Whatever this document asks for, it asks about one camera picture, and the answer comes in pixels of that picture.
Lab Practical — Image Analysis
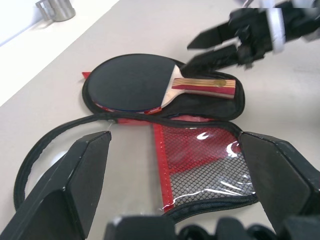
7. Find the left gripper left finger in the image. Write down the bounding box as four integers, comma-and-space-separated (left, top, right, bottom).
0, 130, 112, 240

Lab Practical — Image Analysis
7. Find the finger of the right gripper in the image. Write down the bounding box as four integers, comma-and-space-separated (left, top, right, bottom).
186, 23, 241, 50
179, 44, 241, 75

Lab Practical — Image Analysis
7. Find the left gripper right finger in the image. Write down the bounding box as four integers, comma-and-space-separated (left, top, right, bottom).
237, 130, 320, 235

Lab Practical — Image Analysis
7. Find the black red paddle case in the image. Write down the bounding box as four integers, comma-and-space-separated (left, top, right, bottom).
14, 52, 260, 218

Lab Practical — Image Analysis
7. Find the black rubber table tennis paddle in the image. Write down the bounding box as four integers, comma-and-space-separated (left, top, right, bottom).
87, 53, 237, 116

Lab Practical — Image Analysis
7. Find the steel watering can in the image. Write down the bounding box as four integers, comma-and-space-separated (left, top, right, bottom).
34, 0, 76, 21

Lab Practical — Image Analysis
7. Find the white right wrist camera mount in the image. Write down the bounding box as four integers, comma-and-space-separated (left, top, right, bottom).
259, 0, 287, 54

